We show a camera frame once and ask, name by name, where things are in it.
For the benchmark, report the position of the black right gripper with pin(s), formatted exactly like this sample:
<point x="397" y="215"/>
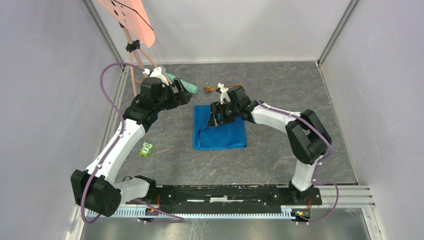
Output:
<point x="216" y="107"/>

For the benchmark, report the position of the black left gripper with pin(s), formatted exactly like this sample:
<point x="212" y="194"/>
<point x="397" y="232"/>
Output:
<point x="181" y="97"/>

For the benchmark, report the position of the blue cloth napkin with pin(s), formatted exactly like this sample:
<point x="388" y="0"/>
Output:
<point x="223" y="137"/>

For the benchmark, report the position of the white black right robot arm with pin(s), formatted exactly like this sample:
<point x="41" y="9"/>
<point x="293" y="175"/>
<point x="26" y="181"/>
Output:
<point x="308" y="138"/>

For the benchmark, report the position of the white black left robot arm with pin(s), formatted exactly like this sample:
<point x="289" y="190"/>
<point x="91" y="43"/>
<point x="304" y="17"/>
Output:
<point x="95" y="188"/>

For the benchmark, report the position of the mint green flashlight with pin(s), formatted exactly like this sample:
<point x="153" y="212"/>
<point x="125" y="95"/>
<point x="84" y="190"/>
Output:
<point x="191" y="88"/>

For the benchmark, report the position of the gold spoon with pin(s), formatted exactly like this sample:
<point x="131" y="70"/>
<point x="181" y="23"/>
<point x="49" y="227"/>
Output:
<point x="210" y="89"/>

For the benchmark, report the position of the gold fork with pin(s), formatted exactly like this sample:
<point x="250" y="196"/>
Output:
<point x="234" y="85"/>

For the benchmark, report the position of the green owl toy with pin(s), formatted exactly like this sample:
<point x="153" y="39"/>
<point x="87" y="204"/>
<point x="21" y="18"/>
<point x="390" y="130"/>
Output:
<point x="146" y="149"/>

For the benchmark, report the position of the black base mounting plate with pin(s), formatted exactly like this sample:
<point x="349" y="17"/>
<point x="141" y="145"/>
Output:
<point x="229" y="199"/>

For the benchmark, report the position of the pink music stand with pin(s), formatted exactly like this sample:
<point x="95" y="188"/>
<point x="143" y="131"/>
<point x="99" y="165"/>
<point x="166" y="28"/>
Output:
<point x="134" y="22"/>

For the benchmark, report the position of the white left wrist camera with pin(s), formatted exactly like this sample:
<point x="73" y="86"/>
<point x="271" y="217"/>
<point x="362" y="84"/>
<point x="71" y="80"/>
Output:
<point x="158" y="72"/>

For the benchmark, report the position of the white cable duct strip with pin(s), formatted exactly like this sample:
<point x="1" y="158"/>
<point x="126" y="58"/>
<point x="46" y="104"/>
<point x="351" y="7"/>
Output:
<point x="142" y="212"/>

